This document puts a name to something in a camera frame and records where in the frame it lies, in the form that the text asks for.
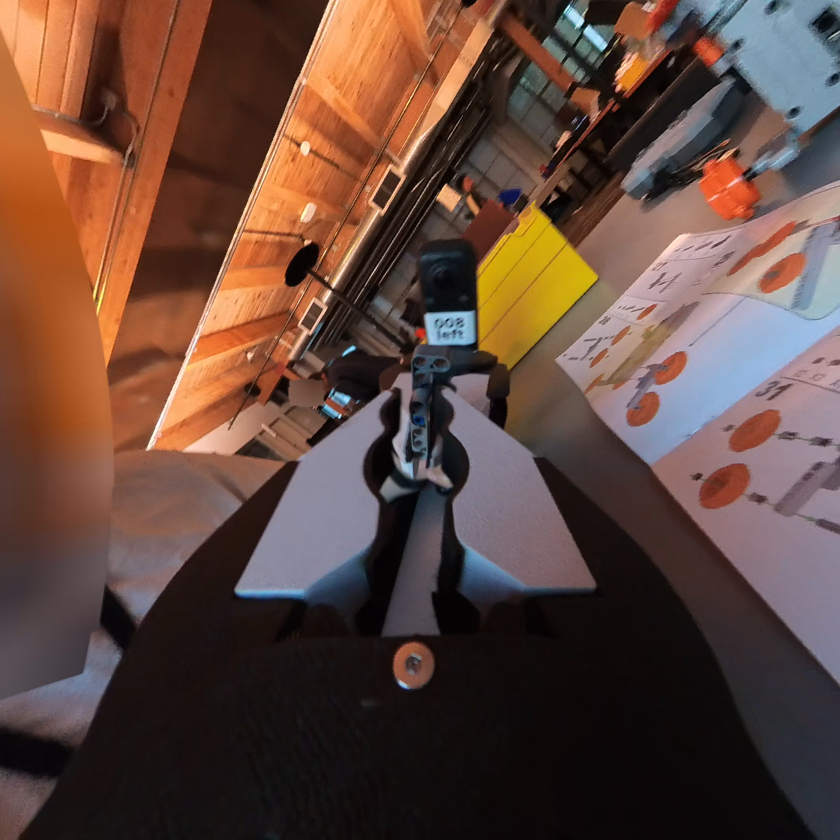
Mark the white ceiling vent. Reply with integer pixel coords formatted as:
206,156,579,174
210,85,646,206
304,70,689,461
367,164,406,212

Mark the yellow storage bin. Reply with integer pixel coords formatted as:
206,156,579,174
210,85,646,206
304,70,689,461
476,200,599,371

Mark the black strap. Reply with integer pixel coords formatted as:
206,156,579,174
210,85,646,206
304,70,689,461
0,725,76,782

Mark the open instruction booklet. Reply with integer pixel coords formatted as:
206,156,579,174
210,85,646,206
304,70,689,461
556,190,840,686

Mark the silver ventilation duct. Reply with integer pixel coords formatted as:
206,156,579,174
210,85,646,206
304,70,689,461
322,26,500,309

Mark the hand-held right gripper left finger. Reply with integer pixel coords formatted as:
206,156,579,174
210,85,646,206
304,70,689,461
235,387,401,602

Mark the orange wheel assembly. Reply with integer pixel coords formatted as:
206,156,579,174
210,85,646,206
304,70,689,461
696,141,798,222

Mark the black pendant lamp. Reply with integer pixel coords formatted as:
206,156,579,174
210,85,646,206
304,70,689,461
284,241,409,350

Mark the grey angled building beam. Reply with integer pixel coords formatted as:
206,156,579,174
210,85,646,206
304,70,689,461
411,351,454,395

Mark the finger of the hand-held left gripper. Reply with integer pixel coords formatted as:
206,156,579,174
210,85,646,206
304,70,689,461
451,369,492,413
382,434,422,504

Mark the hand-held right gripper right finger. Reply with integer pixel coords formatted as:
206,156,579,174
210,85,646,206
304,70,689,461
430,388,598,596

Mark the grey robot model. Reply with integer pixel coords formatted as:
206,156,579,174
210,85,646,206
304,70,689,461
620,0,840,198

